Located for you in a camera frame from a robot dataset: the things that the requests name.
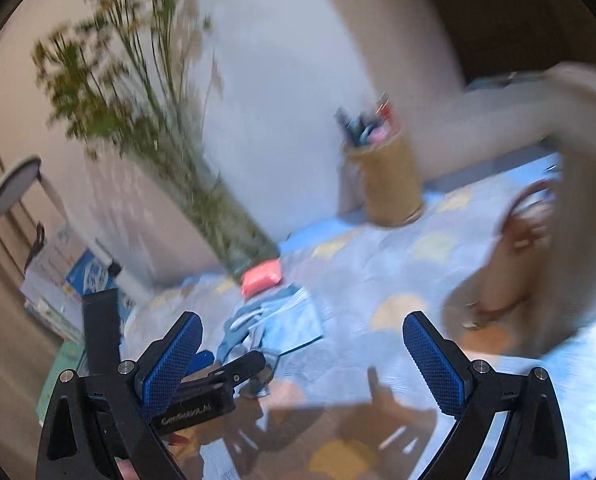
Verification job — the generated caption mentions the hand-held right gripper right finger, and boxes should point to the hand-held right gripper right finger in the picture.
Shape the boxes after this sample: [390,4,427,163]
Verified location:
[402,311,571,480]

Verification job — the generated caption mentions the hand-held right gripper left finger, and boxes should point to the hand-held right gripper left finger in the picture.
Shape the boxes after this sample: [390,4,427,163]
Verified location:
[37,311,204,480]

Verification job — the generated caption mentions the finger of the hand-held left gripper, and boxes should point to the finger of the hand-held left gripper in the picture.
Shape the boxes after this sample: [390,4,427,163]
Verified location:
[82,289,122,377]
[178,349,274,401]

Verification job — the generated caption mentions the blue face mask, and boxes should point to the blue face mask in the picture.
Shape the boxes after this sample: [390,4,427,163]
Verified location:
[248,287,326,356]

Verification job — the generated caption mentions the blue grey cloth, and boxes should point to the blue grey cloth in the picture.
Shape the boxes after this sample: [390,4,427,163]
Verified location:
[214,300,279,366]

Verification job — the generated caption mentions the white cardboard box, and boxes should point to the white cardboard box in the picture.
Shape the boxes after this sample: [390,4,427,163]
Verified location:
[20,225,86,311]

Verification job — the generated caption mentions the blue patterned tablecloth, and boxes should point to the blue patterned tablecloth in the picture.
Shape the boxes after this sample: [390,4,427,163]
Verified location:
[35,150,596,480]

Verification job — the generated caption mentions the clear glass vase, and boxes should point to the clear glass vase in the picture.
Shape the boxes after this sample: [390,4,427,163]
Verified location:
[128,150,281,281]

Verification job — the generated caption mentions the brown translucent cup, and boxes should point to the brown translucent cup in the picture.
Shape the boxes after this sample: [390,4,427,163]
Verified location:
[478,180,566,316]

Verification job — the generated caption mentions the round white desk lamp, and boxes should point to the round white desk lamp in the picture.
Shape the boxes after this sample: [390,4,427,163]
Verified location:
[0,156,151,306]

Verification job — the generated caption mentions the woven pen holder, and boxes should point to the woven pen holder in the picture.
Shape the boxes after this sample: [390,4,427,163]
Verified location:
[340,127,426,228]

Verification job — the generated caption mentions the beige cylindrical canister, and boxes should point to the beige cylindrical canister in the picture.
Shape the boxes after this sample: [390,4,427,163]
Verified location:
[458,62,596,361]

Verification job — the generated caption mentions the bunch of pens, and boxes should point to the bunch of pens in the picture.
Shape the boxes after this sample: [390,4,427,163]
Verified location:
[334,91,396,148]

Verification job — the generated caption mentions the green leafy plant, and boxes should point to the green leafy plant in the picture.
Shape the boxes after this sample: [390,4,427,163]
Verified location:
[30,0,279,281]

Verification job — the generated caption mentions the black television screen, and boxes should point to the black television screen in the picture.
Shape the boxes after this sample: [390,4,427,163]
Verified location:
[418,0,596,91]

